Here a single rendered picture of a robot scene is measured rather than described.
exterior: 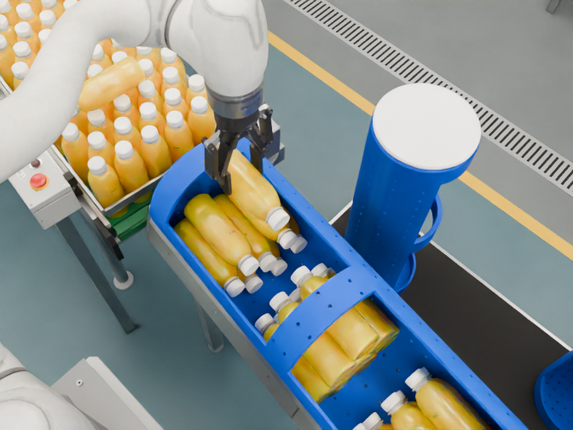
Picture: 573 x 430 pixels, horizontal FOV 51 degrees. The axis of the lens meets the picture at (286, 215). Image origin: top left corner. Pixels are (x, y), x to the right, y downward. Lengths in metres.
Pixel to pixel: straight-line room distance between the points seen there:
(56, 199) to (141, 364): 1.08
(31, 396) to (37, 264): 1.68
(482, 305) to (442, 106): 0.97
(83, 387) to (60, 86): 0.72
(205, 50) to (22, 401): 0.57
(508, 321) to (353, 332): 1.32
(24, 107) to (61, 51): 0.12
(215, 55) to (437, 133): 0.87
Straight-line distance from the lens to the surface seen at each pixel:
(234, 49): 0.83
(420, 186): 1.58
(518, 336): 2.39
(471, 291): 2.39
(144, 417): 1.30
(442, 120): 1.62
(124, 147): 1.46
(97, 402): 1.25
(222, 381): 2.33
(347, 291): 1.11
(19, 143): 0.62
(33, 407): 0.99
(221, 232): 1.26
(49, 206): 1.46
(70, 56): 0.74
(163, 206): 1.28
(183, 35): 0.87
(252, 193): 1.11
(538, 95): 3.26
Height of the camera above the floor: 2.25
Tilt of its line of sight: 60 degrees down
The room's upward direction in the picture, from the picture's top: 2 degrees clockwise
